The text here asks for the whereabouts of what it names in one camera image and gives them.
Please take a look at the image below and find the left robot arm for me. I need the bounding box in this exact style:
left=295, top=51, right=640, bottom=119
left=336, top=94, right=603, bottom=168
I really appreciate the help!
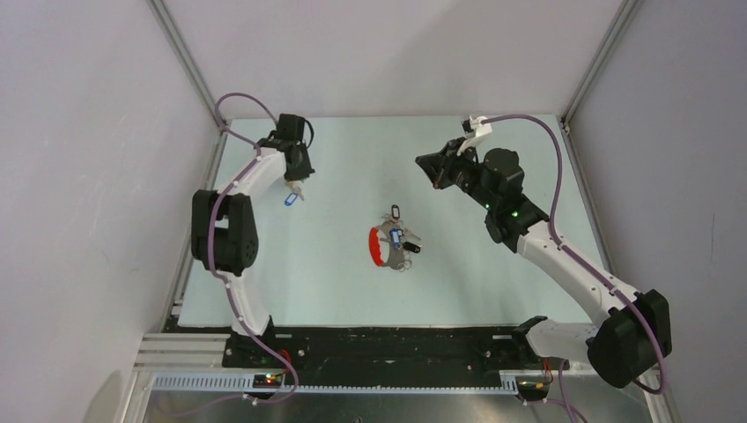
left=190, top=114, right=315, bottom=367

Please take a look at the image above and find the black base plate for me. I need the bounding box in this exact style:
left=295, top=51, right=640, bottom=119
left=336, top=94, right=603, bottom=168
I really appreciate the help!
left=222, top=326, right=543, bottom=387

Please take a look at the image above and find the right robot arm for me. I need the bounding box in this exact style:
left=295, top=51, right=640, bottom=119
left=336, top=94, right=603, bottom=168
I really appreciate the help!
left=415, top=138, right=672, bottom=388

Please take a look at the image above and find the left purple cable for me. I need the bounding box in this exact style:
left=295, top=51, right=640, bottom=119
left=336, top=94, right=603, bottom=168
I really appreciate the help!
left=207, top=92, right=300, bottom=404

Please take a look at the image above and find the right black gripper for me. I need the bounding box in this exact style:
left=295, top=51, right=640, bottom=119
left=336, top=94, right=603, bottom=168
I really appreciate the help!
left=416, top=137, right=497, bottom=212

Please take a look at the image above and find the grey slotted cable duct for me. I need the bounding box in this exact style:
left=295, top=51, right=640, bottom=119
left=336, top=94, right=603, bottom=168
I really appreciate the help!
left=152, top=373, right=519, bottom=395

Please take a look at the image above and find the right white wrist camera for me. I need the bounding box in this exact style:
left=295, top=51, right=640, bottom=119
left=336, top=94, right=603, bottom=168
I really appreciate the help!
left=457, top=115, right=492, bottom=155

